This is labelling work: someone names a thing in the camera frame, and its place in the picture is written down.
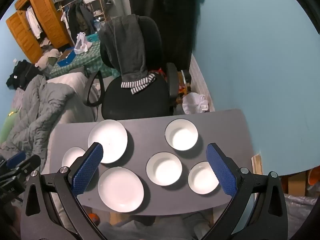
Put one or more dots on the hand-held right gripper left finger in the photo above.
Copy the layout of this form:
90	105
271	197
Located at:
87	170

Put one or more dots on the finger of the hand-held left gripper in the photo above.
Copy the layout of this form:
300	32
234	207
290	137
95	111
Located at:
16	158
27	163

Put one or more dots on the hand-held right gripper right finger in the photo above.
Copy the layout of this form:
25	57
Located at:
221	170

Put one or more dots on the small white plate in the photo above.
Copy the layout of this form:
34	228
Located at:
71	156

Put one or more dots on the white bowl dark rim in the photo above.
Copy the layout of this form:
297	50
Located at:
181	135
163	169
201	178

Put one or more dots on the large white plate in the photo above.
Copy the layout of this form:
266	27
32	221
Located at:
110	135
120	190

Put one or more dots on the green pillow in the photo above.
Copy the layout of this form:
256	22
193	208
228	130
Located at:
8	126

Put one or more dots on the wooden board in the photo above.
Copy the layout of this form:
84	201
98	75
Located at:
257	165

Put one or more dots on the grey quilted comforter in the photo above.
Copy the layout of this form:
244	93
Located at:
37	110

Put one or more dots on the bed with white sheet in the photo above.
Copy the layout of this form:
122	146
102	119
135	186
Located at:
77	105

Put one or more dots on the white tied trash bag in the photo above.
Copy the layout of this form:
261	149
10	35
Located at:
195	103

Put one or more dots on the cardboard box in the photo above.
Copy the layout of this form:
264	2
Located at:
297	185

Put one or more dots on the black office chair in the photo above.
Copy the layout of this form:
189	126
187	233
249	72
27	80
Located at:
135	102

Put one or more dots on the black clothes pile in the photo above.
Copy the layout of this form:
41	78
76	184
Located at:
22	73

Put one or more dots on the silver plastic tarp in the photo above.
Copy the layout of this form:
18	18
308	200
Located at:
297	215

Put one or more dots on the white ribbed panel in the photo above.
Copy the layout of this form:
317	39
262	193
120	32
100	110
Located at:
201	80

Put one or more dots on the orange bowl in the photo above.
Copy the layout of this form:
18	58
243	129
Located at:
313	177

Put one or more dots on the beige clothes pile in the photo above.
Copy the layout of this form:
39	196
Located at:
46	58

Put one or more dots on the green checked tablecloth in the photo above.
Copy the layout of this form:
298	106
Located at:
90	60

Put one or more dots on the blue flat box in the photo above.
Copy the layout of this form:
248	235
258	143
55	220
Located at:
66	58

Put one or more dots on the white plastic bag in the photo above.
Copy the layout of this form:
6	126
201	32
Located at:
80	43

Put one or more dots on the grey garment striped cuffs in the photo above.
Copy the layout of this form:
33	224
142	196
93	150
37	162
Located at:
125	47

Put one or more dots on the teal plastic crate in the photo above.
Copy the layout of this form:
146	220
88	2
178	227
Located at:
93	38

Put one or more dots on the white hanging shirt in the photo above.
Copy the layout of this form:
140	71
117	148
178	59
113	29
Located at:
33	22

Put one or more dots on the wooden louvred wardrobe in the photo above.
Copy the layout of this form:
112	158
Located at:
47	12

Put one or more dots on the clothes rack dark jackets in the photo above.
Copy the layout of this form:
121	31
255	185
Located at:
77	20

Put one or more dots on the black hanging coat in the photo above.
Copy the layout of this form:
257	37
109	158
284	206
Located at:
170	17

